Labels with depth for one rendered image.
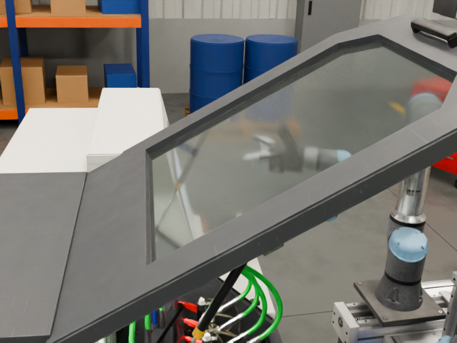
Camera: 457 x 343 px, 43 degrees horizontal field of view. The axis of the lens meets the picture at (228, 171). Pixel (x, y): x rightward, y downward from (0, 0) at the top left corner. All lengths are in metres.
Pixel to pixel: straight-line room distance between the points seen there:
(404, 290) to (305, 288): 1.94
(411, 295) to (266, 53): 4.52
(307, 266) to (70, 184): 2.70
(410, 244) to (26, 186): 1.14
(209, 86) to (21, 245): 4.95
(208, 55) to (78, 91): 1.59
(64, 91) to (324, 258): 3.74
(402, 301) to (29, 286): 1.20
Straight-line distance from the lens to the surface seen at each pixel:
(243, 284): 2.08
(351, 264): 4.15
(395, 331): 2.01
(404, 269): 1.90
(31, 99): 6.75
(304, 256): 4.17
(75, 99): 6.74
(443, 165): 5.64
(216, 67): 6.07
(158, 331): 1.67
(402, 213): 1.98
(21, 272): 1.23
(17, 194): 1.55
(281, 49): 6.18
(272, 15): 8.08
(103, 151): 1.65
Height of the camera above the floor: 2.15
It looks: 23 degrees down
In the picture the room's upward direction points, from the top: 2 degrees clockwise
